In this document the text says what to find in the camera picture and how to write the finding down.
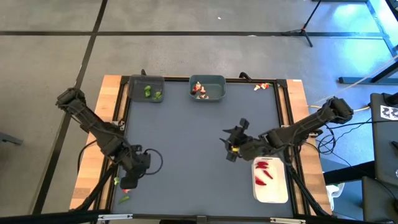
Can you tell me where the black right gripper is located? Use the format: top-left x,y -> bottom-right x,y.
219,117 -> 266,163

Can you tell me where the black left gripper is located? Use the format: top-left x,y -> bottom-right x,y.
120,151 -> 152,190

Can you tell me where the white plastic basket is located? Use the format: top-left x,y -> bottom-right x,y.
251,156 -> 289,204

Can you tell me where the black diagonal rig strut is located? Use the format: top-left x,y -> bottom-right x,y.
287,164 -> 332,218
70,161 -> 121,214

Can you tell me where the teal plastic basket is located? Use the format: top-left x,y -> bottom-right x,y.
188,73 -> 227,102

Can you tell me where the dark grey translucent basket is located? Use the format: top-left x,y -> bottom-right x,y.
127,73 -> 165,103

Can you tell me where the white floor object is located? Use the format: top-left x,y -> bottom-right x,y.
326,182 -> 346,212

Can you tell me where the grey floor object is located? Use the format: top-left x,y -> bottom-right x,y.
0,132 -> 24,147

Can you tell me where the black tripod stand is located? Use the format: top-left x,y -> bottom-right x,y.
281,0 -> 324,48

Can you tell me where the black side desk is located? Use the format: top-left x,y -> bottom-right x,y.
369,92 -> 398,187

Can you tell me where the black white tag sheet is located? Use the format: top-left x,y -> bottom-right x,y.
380,105 -> 398,121

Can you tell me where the dark grey cabinet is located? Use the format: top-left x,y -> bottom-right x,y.
361,175 -> 398,224

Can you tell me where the silver camera mount bracket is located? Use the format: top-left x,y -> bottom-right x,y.
97,213 -> 134,222
269,217 -> 306,224

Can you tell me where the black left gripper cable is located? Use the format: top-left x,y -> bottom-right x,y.
141,148 -> 164,176

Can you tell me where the black table frame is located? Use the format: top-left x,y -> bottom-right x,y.
104,74 -> 301,218

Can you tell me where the black floor cable bundle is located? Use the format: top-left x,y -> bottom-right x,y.
316,124 -> 374,169

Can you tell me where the black desk frame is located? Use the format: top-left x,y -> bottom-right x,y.
338,0 -> 398,85

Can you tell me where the white floor cable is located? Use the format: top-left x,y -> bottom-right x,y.
310,55 -> 398,106

